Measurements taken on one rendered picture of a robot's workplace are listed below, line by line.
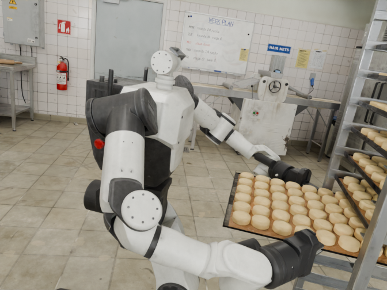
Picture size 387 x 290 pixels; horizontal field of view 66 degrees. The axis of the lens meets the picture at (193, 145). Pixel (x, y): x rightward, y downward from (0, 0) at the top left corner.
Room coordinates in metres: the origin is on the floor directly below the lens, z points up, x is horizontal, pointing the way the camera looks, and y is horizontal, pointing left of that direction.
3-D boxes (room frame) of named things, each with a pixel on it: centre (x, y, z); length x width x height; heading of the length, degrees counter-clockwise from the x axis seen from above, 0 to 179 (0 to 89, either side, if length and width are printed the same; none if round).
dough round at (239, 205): (0.80, -0.17, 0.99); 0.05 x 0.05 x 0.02
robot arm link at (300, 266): (0.61, -0.26, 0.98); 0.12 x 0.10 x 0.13; 125
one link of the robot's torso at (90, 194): (0.96, 0.21, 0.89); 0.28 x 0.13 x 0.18; 80
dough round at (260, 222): (0.73, -0.21, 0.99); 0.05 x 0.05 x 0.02
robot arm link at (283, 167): (1.13, -0.41, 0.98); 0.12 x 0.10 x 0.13; 35
